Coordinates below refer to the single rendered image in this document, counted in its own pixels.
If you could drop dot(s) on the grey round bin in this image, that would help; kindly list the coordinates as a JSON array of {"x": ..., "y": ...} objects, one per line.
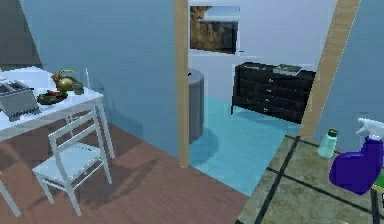
[{"x": 196, "y": 105}]

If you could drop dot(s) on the black chest of drawers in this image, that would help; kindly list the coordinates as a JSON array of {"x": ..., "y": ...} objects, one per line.
[{"x": 271, "y": 91}]

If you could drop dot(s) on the framed landscape picture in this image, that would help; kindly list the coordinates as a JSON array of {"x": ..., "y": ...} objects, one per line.
[{"x": 213, "y": 31}]

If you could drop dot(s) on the green book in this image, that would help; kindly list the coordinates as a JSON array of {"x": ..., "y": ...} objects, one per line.
[{"x": 286, "y": 69}]

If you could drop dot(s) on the small dark green box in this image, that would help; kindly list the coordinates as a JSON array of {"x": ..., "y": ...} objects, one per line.
[{"x": 78, "y": 87}]

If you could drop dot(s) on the white table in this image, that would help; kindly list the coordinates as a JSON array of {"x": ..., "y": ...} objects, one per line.
[{"x": 66, "y": 107}]

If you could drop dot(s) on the white chair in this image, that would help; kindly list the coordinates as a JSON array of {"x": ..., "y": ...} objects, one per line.
[{"x": 71, "y": 156}]

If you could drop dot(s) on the pale green shaker bottle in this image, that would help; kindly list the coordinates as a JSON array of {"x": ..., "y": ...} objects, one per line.
[{"x": 327, "y": 146}]

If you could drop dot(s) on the dark plate with food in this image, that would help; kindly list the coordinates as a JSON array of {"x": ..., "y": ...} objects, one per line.
[{"x": 51, "y": 97}]

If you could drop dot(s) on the silver toaster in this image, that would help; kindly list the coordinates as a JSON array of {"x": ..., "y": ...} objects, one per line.
[{"x": 18, "y": 100}]

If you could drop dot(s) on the blue spray bottle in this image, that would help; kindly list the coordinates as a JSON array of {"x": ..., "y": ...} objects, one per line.
[{"x": 360, "y": 165}]

